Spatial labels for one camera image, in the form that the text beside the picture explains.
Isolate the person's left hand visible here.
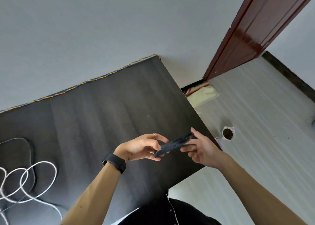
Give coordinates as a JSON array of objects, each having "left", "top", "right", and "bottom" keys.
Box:
[{"left": 115, "top": 133, "right": 170, "bottom": 162}]

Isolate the person's right hand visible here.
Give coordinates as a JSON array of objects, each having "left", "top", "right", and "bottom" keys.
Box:
[{"left": 181, "top": 127, "right": 232, "bottom": 170}]

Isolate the dark blue smartphone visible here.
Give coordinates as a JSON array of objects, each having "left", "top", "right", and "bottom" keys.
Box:
[{"left": 154, "top": 133, "right": 195, "bottom": 158}]

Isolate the person's left forearm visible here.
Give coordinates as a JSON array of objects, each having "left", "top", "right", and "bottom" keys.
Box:
[{"left": 60, "top": 158, "right": 124, "bottom": 225}]

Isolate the person's right forearm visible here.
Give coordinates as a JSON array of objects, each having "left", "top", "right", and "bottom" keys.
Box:
[{"left": 217, "top": 153, "right": 308, "bottom": 225}]

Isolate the white cup with brown contents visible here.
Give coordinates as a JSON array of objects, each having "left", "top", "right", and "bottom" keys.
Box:
[{"left": 222, "top": 126, "right": 236, "bottom": 141}]

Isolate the white plastic bag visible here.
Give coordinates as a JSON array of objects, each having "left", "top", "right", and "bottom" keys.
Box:
[{"left": 187, "top": 85, "right": 220, "bottom": 109}]

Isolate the red and white packet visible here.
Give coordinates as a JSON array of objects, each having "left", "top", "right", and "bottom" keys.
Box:
[{"left": 184, "top": 82, "right": 210, "bottom": 96}]

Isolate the black smartwatch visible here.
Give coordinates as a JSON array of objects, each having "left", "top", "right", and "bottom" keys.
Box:
[{"left": 102, "top": 153, "right": 127, "bottom": 175}]

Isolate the person's black shirt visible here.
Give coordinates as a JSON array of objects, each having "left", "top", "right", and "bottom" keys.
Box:
[{"left": 118, "top": 197, "right": 222, "bottom": 225}]

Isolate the red-brown wooden door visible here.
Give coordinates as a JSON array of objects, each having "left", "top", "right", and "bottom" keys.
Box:
[{"left": 202, "top": 0, "right": 315, "bottom": 82}]

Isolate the thin white earphone wire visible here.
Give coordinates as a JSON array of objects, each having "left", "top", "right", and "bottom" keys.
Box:
[{"left": 166, "top": 194, "right": 180, "bottom": 225}]

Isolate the thick white cable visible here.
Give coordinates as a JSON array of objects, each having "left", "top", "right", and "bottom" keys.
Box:
[{"left": 0, "top": 161, "right": 63, "bottom": 225}]

